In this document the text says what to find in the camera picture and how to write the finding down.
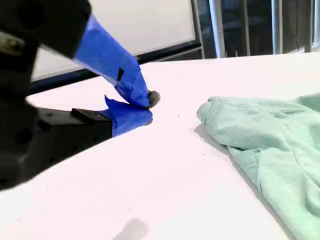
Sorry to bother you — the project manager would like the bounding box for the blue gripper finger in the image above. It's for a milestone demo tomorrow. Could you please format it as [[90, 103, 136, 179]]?
[[37, 94, 154, 174], [37, 0, 161, 109]]

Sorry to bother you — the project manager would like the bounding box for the pale green T-shirt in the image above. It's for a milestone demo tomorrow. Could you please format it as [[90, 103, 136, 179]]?
[[195, 92, 320, 240]]

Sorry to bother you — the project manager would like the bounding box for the grey pole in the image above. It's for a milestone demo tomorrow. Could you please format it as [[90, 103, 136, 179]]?
[[190, 0, 206, 60]]

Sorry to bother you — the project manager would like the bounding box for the white pole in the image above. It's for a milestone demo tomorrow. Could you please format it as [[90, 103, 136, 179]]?
[[208, 0, 228, 59]]

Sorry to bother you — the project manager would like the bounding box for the white board dark frame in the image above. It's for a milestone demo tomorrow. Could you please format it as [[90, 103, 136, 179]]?
[[29, 0, 202, 96]]

